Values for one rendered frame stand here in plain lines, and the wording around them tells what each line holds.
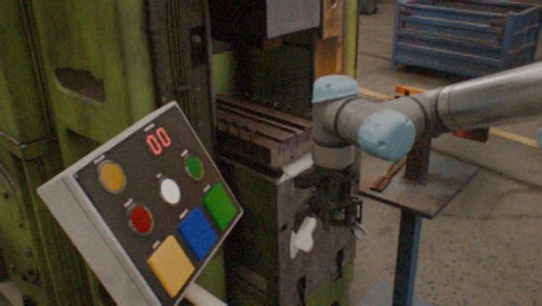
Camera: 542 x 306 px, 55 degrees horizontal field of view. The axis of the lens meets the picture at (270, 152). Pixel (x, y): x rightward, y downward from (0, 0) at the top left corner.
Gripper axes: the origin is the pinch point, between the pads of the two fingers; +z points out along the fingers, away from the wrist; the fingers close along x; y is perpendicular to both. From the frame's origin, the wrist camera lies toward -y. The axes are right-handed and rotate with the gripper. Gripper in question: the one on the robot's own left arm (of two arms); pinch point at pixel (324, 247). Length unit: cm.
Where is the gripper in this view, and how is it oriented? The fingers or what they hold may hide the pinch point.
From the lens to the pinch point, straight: 106.0
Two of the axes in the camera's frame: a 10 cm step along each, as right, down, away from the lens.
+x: 9.2, -1.9, 3.6
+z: 0.2, 9.1, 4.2
